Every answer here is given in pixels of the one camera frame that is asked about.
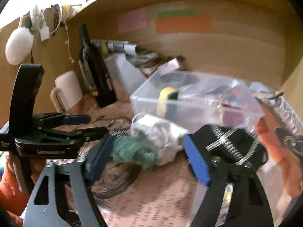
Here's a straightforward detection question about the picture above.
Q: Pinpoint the green knitted sock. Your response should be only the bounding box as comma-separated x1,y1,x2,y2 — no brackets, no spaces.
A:
111,135,159,169

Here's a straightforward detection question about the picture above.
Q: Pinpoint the black pouch with silver chain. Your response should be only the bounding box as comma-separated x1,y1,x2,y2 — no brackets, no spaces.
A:
189,124,268,170

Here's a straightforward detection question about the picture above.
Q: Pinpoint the white cloth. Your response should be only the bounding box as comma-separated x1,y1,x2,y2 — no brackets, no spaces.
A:
130,113,190,166

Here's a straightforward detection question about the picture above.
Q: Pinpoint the person's hand orange sleeve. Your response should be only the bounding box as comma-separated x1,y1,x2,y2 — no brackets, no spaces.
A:
0,153,48,225

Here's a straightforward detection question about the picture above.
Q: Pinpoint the white beige mug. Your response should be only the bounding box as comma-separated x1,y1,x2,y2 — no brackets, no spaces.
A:
50,71,83,112

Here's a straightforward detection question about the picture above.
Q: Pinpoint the dark wine bottle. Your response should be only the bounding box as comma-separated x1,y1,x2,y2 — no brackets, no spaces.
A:
78,24,117,108

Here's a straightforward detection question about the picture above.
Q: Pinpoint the vintage newspaper print mat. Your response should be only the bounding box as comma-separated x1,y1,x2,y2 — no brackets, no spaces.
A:
58,95,207,226

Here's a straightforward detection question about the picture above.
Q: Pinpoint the white fluffy pompom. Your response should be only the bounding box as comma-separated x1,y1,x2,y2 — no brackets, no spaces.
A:
5,27,34,66

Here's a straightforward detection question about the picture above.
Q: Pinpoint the orange car poster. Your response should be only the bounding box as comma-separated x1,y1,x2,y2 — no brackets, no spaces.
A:
249,82,302,226

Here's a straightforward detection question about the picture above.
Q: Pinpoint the white paper box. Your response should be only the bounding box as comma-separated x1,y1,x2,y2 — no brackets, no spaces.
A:
104,53,146,97

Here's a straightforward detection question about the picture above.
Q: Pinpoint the yellow green sponge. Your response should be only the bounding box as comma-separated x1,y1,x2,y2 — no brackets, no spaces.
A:
157,87,179,119

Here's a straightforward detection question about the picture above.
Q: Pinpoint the stack of magazines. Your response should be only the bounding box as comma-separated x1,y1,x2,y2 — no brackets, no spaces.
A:
91,40,185,77

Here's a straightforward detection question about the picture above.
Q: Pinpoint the clear plastic storage box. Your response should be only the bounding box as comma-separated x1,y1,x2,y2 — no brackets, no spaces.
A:
130,71,265,132

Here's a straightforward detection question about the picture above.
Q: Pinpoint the pink sticky note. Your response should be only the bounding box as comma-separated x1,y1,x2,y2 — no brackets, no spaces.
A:
117,8,148,33

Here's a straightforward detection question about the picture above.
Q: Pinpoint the green sticky note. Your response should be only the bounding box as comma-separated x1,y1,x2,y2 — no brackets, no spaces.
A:
157,9,196,19

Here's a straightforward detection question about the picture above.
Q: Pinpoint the orange sticky note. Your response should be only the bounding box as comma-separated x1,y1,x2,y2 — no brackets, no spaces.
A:
155,15,212,34

